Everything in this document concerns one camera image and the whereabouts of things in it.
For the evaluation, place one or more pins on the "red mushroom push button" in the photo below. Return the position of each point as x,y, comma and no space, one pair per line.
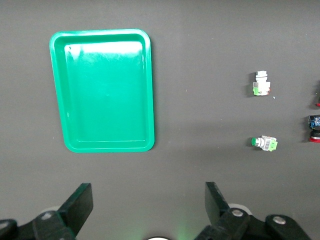
318,95
314,127

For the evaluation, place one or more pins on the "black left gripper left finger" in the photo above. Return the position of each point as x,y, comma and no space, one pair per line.
75,210

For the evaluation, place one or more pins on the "green plastic tray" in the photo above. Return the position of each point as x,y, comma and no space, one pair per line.
105,100

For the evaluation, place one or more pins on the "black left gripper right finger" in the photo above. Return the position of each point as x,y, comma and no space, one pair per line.
216,205

